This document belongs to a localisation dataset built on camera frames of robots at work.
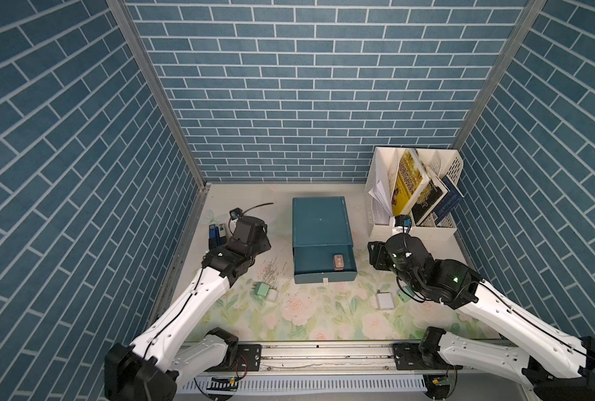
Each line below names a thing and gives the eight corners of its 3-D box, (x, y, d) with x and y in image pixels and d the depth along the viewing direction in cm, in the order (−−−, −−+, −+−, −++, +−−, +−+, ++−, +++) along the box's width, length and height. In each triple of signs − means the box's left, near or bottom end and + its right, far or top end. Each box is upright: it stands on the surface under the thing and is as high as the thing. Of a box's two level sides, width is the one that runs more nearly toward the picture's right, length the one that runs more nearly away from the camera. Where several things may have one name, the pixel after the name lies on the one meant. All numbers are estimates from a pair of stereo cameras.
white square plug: (378, 309, 85) (380, 307, 83) (376, 295, 88) (377, 292, 87) (393, 309, 85) (394, 307, 84) (390, 295, 89) (391, 292, 87)
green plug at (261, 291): (251, 304, 86) (249, 301, 84) (254, 284, 91) (252, 281, 88) (267, 304, 86) (266, 301, 84) (270, 285, 91) (269, 281, 89)
